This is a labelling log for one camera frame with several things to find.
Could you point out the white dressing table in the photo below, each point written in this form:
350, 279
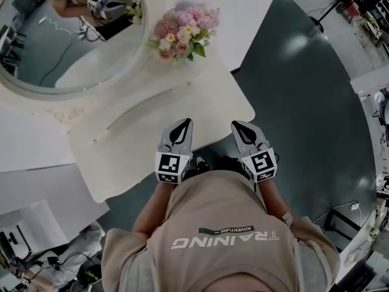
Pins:
182, 117

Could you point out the person's black trousers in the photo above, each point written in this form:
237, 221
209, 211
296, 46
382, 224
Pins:
226, 163

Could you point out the oval white framed mirror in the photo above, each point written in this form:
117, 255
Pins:
45, 41

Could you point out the white power adapter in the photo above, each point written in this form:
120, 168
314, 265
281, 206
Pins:
354, 207

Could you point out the person's beige printed shirt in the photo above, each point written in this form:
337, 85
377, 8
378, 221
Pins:
218, 211

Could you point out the person's black white shoe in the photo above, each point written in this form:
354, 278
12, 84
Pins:
200, 163

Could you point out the black floor stand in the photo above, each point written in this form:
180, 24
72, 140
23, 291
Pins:
317, 24

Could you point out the white drawer with knob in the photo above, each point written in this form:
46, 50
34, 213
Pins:
95, 139
188, 84

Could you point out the person's left forearm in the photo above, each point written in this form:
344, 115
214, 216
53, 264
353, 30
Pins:
152, 208

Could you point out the pink flower bouquet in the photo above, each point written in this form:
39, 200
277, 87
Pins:
185, 29

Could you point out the person's right forearm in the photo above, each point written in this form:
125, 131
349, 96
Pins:
273, 199

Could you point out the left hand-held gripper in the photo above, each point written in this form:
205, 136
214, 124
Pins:
170, 166

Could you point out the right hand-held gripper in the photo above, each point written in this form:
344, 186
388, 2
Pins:
261, 164

